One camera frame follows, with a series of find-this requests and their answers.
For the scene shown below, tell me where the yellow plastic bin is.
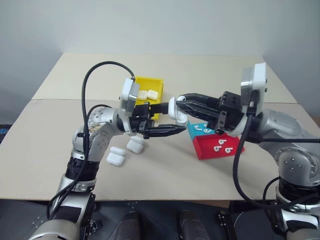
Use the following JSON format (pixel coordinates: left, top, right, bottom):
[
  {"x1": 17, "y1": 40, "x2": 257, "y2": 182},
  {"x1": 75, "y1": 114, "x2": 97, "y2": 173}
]
[{"x1": 134, "y1": 75, "x2": 165, "y2": 121}]

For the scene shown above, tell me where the red plastic bin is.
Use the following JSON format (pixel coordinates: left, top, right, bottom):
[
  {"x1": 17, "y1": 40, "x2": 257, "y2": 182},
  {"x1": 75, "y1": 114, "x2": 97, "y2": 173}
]
[{"x1": 191, "y1": 131, "x2": 247, "y2": 161}]

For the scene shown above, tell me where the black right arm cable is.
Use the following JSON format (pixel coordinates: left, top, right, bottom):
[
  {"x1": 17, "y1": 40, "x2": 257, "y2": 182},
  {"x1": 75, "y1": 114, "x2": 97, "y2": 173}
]
[{"x1": 231, "y1": 95, "x2": 320, "y2": 209}]

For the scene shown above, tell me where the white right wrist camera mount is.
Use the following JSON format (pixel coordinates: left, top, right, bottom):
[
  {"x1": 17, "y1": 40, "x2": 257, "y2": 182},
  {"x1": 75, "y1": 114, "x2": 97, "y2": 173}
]
[{"x1": 239, "y1": 62, "x2": 268, "y2": 119}]

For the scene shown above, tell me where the blue plastic bin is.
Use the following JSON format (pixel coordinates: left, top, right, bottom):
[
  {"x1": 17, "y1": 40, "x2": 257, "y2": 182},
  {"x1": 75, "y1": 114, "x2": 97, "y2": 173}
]
[{"x1": 186, "y1": 120, "x2": 217, "y2": 141}]

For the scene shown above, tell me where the dark blue box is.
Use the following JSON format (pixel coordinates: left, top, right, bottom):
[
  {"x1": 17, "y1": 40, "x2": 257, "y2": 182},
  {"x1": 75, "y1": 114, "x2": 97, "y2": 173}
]
[{"x1": 0, "y1": 123, "x2": 11, "y2": 145}]

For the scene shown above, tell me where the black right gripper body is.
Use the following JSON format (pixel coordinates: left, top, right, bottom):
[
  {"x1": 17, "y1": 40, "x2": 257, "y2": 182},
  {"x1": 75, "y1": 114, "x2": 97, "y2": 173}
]
[{"x1": 207, "y1": 90, "x2": 245, "y2": 135}]

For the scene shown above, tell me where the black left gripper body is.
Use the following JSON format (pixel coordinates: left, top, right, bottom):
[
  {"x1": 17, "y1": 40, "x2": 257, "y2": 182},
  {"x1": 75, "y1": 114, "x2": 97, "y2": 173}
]
[{"x1": 129, "y1": 103, "x2": 155, "y2": 138}]

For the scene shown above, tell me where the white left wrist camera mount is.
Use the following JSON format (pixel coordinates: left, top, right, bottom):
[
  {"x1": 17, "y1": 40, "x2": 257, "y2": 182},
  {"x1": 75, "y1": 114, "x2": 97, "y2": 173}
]
[{"x1": 118, "y1": 77, "x2": 141, "y2": 118}]

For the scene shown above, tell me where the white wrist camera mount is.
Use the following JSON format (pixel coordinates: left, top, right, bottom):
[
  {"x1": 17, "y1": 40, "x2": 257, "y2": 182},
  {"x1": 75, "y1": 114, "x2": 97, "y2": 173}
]
[
  {"x1": 118, "y1": 77, "x2": 141, "y2": 118},
  {"x1": 239, "y1": 62, "x2": 268, "y2": 119}
]

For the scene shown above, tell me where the dark rounded shape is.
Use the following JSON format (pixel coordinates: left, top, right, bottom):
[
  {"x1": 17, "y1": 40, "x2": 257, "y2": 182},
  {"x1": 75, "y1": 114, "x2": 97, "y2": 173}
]
[
  {"x1": 119, "y1": 209, "x2": 141, "y2": 240},
  {"x1": 176, "y1": 209, "x2": 201, "y2": 240}
]

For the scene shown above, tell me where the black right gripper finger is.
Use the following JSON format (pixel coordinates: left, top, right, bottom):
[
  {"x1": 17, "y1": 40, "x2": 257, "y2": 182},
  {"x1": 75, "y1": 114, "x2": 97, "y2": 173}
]
[
  {"x1": 178, "y1": 92, "x2": 222, "y2": 106},
  {"x1": 175, "y1": 99, "x2": 219, "y2": 126}
]

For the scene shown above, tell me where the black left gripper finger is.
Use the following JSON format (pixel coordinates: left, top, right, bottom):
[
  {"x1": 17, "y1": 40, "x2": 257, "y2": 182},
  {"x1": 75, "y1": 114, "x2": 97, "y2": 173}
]
[
  {"x1": 149, "y1": 102, "x2": 171, "y2": 116},
  {"x1": 143, "y1": 123, "x2": 188, "y2": 140}
]

